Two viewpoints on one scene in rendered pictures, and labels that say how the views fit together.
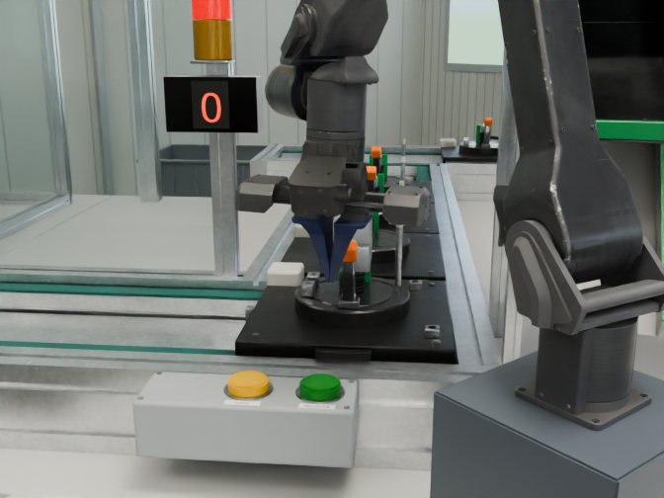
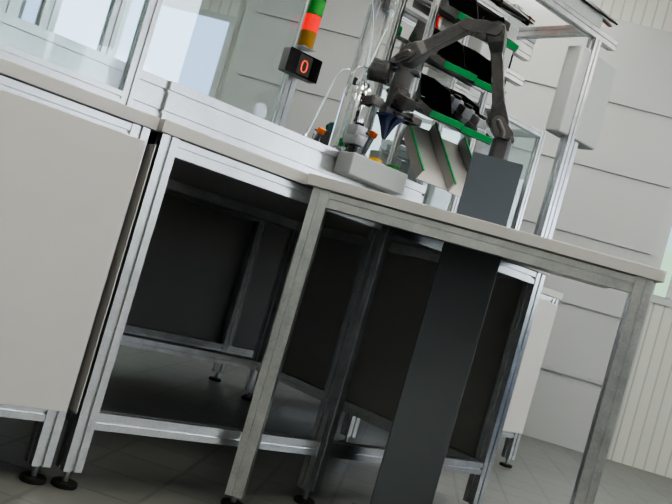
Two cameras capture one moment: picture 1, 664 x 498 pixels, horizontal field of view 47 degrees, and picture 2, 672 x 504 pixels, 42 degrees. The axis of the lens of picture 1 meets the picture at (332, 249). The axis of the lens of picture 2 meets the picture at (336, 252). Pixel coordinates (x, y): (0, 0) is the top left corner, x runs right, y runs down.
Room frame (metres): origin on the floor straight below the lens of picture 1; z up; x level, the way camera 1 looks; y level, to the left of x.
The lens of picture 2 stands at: (-1.01, 1.83, 0.61)
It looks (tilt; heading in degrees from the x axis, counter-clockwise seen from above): 2 degrees up; 315
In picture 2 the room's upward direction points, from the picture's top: 16 degrees clockwise
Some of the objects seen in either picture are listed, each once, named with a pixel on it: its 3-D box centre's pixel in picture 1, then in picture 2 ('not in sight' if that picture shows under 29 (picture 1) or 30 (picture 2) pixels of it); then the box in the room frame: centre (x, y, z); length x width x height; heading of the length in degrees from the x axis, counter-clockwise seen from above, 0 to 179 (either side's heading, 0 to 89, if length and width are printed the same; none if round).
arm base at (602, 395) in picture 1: (588, 355); (499, 151); (0.46, -0.17, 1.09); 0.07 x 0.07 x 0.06; 38
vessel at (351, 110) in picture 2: not in sight; (355, 110); (1.62, -0.70, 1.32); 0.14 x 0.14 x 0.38
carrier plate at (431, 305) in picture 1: (352, 314); not in sight; (0.89, -0.02, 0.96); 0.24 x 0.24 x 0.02; 84
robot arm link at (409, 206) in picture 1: (334, 170); (395, 101); (0.75, 0.00, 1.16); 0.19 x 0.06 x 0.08; 77
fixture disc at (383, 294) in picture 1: (352, 299); not in sight; (0.89, -0.02, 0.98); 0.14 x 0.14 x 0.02
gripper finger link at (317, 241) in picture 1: (314, 247); (382, 125); (0.75, 0.02, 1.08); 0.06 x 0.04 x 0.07; 167
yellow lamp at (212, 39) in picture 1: (212, 40); (306, 40); (1.02, 0.15, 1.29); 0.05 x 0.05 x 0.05
